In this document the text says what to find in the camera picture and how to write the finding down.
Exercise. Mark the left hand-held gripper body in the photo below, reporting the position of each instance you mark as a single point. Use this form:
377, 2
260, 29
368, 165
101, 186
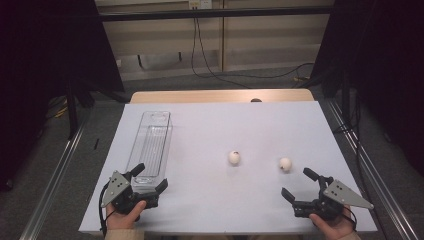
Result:
123, 196

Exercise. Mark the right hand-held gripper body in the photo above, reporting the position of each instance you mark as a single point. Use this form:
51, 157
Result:
340, 195

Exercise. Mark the clear plastic container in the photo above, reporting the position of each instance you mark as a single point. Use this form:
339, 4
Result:
150, 146

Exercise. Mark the white ball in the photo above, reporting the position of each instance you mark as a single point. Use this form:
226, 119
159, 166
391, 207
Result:
285, 164
234, 157

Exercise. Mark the person's left hand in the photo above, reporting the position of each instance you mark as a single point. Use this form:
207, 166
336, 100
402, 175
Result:
121, 221

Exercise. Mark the person's right hand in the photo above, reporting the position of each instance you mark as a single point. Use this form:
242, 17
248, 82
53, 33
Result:
336, 228

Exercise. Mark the small black stick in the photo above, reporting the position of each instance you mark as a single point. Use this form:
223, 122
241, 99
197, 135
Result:
96, 144

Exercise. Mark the white table mat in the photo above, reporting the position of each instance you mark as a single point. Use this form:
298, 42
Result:
206, 133

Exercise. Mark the black metal stand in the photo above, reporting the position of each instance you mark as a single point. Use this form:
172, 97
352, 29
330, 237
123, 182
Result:
72, 116
346, 100

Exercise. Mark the dark table grommet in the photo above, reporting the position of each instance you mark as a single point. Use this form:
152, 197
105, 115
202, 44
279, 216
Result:
256, 100

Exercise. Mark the yellow plug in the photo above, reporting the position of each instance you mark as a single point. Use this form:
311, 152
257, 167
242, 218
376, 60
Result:
300, 79

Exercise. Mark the wooden table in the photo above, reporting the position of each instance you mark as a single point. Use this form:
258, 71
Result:
200, 96

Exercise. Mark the black curtain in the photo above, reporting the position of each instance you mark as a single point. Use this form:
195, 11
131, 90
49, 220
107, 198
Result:
393, 66
40, 50

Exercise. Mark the white power outlet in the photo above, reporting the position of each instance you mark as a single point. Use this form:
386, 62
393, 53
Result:
200, 4

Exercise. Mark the metal floor rail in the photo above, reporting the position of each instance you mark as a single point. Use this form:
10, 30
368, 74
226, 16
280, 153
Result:
373, 175
50, 193

